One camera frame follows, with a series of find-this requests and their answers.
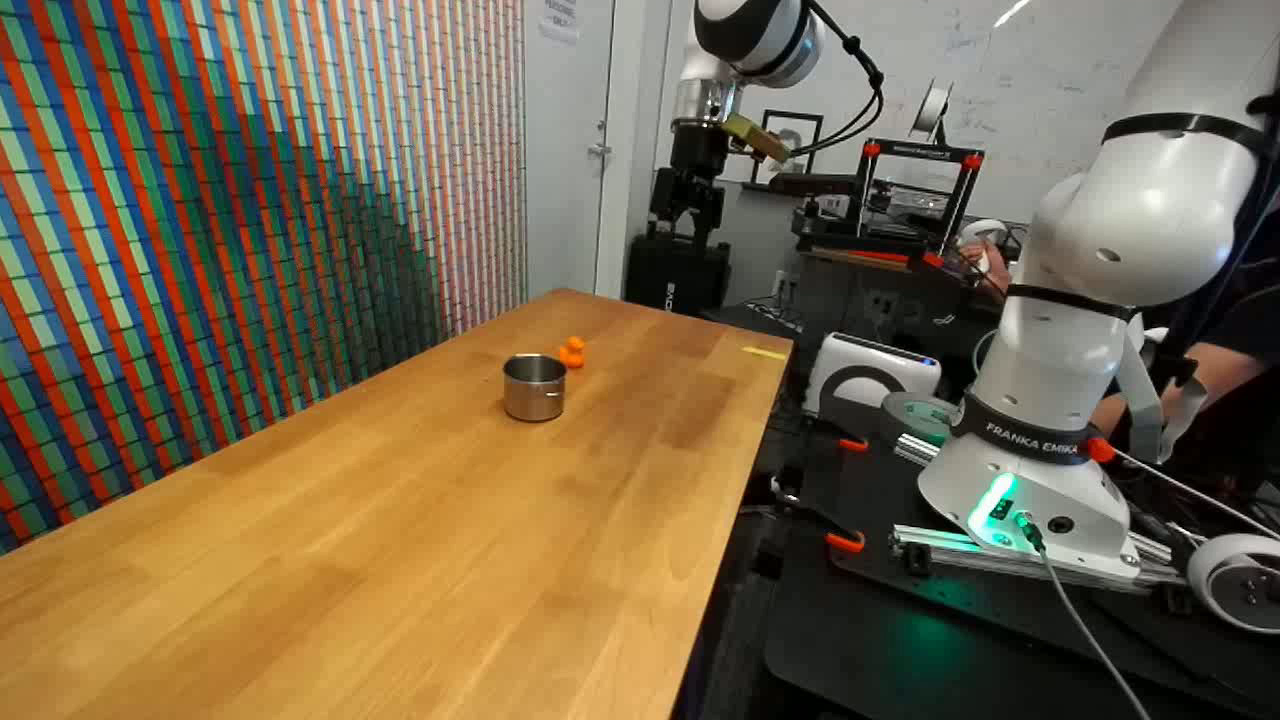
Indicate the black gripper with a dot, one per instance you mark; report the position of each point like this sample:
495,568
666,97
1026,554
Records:
699,148

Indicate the orange toy object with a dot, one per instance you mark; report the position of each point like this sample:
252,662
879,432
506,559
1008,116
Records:
573,352

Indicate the small steel pot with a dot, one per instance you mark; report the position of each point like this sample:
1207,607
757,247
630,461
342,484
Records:
533,384

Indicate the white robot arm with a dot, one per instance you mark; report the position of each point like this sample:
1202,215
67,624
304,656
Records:
1146,221

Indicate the black equipment stand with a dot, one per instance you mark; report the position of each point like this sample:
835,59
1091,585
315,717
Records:
672,260

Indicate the white grey box device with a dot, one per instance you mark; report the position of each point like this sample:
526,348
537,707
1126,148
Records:
864,373

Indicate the orange black clamp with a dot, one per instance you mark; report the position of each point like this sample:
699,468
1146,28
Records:
836,536

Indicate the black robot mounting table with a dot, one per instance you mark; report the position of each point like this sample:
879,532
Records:
809,632

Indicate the person in black shirt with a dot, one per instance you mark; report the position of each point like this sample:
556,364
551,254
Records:
1222,363

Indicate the white round wheel device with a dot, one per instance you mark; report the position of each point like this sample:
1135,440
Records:
1237,579

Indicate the black 3D printer frame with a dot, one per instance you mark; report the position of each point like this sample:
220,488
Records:
914,194

